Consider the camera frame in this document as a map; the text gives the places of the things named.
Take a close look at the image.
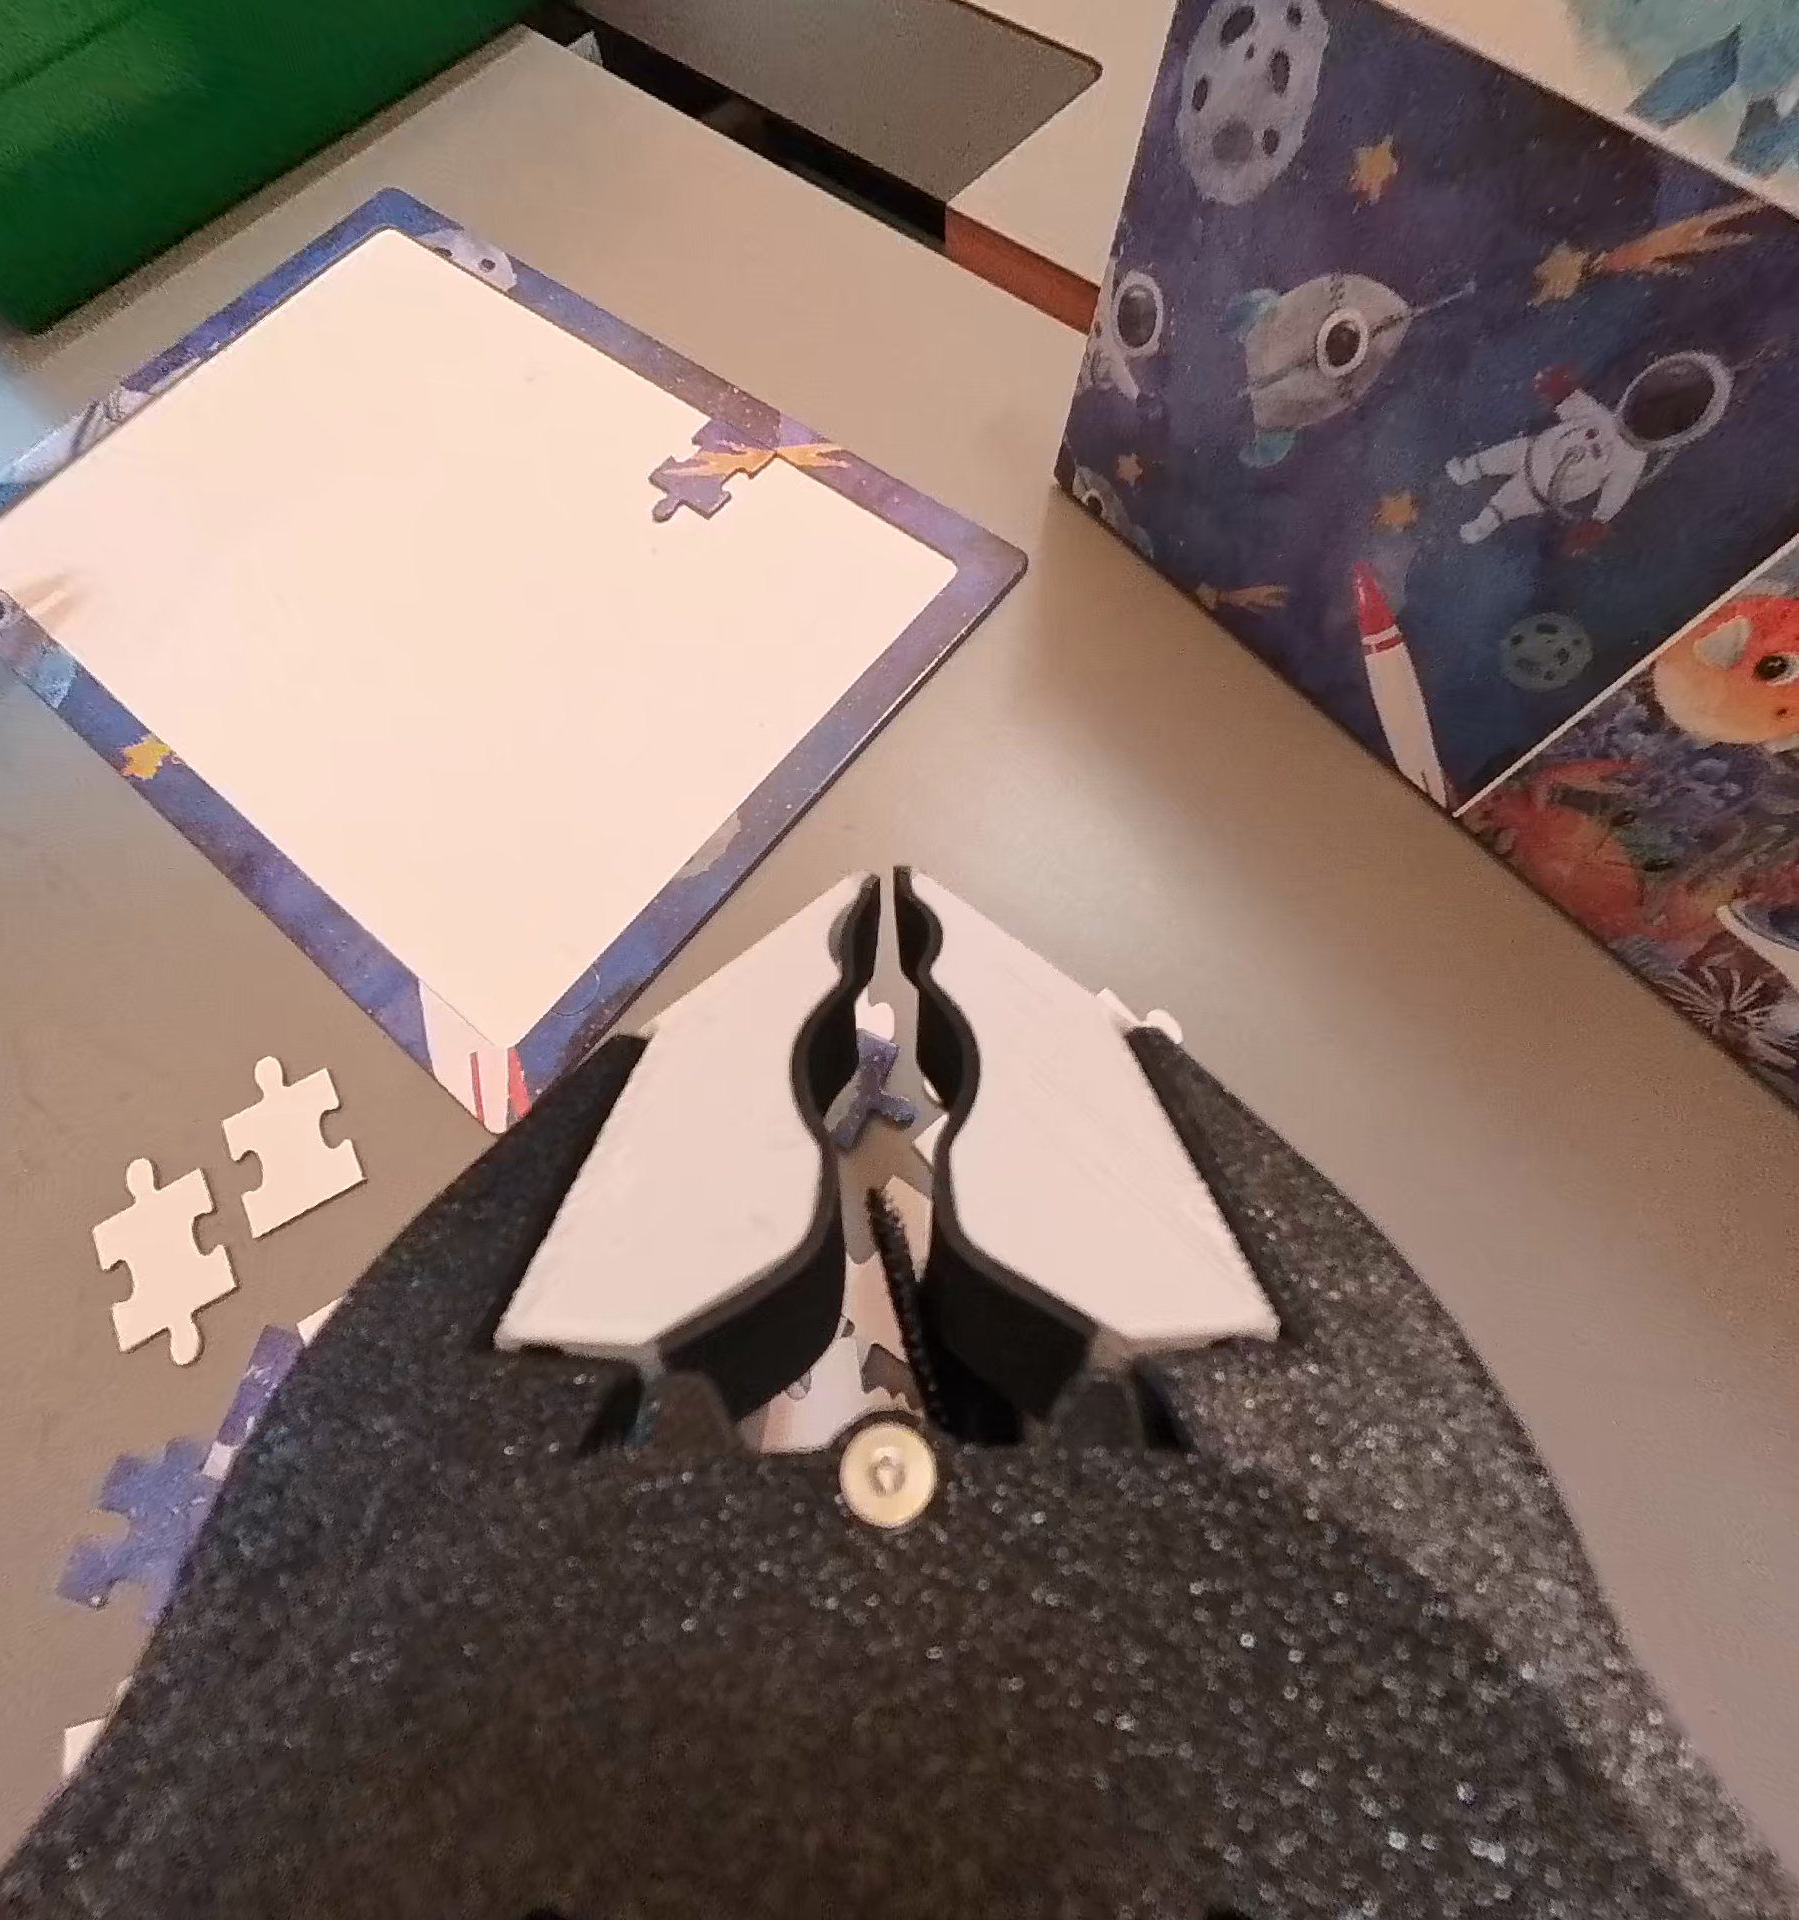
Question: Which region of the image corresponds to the white puzzle piece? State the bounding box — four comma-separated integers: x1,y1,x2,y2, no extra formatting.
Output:
91,1158,236,1363
220,1057,365,1238

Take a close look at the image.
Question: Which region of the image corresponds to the orange comet print puzzle piece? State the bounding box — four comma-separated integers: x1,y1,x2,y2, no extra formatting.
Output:
648,424,783,523

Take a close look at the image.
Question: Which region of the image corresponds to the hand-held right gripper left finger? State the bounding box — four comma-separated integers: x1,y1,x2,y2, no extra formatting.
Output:
495,871,895,1361

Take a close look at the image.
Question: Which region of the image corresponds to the white-edged grey tabletop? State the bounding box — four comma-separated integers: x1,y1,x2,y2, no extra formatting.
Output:
532,0,1111,324

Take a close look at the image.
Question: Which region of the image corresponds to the pile of puzzle pieces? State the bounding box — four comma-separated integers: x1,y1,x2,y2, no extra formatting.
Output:
56,1002,1189,1787

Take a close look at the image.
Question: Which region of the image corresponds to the green plastic bin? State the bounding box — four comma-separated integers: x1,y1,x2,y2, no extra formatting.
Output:
0,0,601,335

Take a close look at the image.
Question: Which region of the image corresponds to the white puzzle tray blue rim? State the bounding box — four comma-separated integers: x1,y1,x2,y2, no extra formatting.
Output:
0,188,1031,1130

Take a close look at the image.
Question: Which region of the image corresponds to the space and ocean print box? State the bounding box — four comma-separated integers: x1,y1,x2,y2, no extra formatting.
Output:
1056,0,1799,1159

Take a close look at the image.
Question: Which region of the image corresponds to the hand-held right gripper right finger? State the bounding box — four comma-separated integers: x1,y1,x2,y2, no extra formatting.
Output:
895,864,1280,1354

